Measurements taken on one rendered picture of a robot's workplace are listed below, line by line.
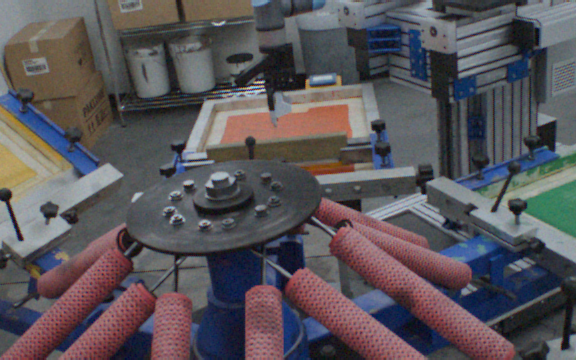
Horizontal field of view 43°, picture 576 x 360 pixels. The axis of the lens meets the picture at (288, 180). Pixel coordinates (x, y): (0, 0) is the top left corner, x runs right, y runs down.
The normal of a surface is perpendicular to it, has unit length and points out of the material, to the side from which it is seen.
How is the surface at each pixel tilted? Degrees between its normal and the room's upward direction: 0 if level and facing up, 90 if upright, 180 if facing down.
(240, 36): 90
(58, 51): 89
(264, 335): 32
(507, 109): 90
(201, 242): 0
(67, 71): 90
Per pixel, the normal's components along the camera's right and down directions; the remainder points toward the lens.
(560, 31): 0.48, 0.32
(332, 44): 0.08, 0.47
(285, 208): -0.12, -0.90
